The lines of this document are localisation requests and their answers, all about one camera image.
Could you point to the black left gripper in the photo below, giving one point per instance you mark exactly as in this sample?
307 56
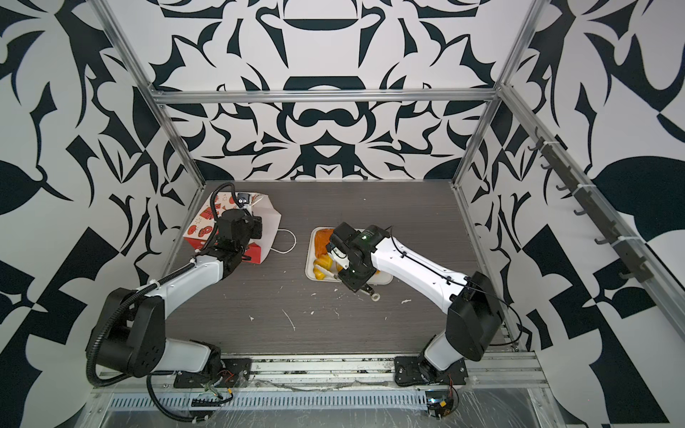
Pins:
256 226

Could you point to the red white paper bag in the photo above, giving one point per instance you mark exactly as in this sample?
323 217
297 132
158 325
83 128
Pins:
200 227

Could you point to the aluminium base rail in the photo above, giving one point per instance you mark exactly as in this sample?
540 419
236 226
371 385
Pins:
367 372

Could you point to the small electronics board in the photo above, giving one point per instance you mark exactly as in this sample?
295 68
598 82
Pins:
440 404

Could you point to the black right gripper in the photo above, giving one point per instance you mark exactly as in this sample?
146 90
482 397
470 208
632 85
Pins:
350 283

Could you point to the orange fake croissant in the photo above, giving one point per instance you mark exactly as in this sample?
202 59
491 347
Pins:
321 240

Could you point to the white-tipped steel tongs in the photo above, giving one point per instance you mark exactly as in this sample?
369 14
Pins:
356 282

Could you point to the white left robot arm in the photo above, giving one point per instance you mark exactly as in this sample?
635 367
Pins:
130 337

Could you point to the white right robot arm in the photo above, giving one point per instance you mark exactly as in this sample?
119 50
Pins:
474 312

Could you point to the black hook rack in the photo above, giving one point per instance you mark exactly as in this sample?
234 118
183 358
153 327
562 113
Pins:
593 204

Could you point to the white slotted cable duct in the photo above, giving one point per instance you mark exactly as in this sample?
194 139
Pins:
411 400

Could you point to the yellow fake bread piece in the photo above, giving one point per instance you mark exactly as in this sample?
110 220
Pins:
319 275

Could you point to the yellow fake bread roll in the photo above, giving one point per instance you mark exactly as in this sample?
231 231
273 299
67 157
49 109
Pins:
325 261

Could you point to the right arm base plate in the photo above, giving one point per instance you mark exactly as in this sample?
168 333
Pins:
415 371

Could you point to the white plastic tray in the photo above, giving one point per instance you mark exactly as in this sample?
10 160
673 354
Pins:
325 269

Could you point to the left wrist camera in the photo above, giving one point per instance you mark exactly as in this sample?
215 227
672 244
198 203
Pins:
243 200

